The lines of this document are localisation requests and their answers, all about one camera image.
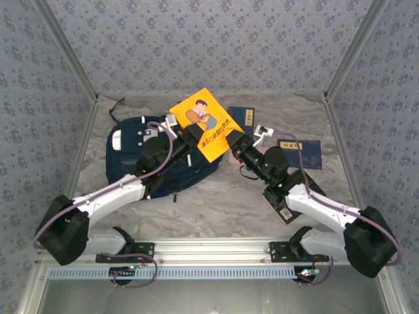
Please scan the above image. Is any aluminium mounting rail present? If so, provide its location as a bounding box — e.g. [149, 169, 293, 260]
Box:
[35, 238, 393, 266]

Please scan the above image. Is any blue book narrow yellow label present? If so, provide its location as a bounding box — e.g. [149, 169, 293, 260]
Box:
[227, 106, 256, 140]

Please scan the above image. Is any blue book wide yellow label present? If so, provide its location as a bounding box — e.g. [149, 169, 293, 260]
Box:
[276, 139, 323, 171]

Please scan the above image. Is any slotted grey cable duct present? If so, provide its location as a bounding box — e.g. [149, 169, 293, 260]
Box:
[48, 265, 299, 281]

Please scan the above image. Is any aluminium wall edge rail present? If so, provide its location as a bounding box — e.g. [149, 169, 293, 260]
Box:
[98, 91, 325, 97]

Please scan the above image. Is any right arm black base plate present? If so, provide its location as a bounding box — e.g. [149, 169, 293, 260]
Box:
[268, 241, 330, 264]

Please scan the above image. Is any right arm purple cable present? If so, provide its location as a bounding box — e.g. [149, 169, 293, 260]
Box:
[273, 130, 404, 287]

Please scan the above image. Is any grey metal panel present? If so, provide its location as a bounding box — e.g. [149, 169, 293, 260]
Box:
[35, 277, 390, 314]

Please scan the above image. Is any pink pencil case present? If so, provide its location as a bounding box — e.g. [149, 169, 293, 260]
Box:
[227, 145, 266, 167]

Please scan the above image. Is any aluminium side rail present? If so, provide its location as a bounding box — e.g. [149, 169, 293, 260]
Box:
[323, 94, 366, 210]
[65, 97, 100, 197]

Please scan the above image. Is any aluminium frame leg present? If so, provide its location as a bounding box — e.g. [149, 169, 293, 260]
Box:
[16, 264, 50, 314]
[374, 264, 410, 314]

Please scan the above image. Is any navy blue backpack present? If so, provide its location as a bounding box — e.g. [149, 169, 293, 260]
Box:
[105, 97, 226, 203]

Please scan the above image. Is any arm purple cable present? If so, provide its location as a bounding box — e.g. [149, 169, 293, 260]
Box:
[32, 121, 174, 289]
[273, 130, 404, 287]

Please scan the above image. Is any black barcode package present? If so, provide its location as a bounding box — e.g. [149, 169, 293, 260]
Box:
[263, 169, 327, 226]

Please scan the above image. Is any aluminium frame post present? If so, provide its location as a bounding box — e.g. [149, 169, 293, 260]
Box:
[32, 0, 100, 103]
[323, 0, 391, 103]

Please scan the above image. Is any yellow cartoon cover book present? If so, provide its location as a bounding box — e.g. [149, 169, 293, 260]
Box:
[169, 87, 246, 164]

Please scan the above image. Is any small black control board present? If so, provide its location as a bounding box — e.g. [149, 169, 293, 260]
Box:
[294, 268, 321, 283]
[109, 266, 137, 279]

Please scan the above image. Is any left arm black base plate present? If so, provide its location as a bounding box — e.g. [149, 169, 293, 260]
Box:
[95, 241, 156, 264]

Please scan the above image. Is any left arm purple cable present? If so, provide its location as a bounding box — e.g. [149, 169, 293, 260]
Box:
[32, 121, 174, 289]

